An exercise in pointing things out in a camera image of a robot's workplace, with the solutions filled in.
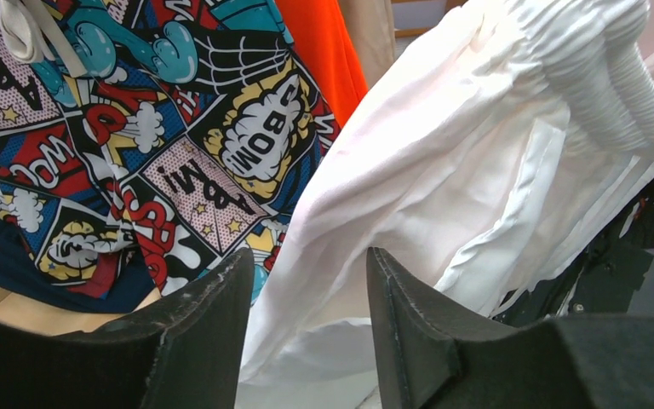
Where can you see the wooden clothes rack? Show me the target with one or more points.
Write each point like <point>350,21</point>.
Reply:
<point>31,315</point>

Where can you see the beige shorts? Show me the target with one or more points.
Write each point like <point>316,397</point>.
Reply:
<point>370,25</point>

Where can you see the orange shorts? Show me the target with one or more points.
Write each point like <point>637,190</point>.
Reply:
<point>325,47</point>

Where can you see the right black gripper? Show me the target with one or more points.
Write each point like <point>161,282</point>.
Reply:
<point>603,278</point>

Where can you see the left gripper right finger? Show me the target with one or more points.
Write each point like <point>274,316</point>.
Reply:
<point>431,352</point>

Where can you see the comic print shorts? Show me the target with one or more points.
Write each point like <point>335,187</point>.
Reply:
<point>143,142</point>

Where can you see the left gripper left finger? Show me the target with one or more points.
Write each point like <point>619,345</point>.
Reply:
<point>182,351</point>

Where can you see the white shorts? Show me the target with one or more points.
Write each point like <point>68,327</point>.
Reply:
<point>485,159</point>

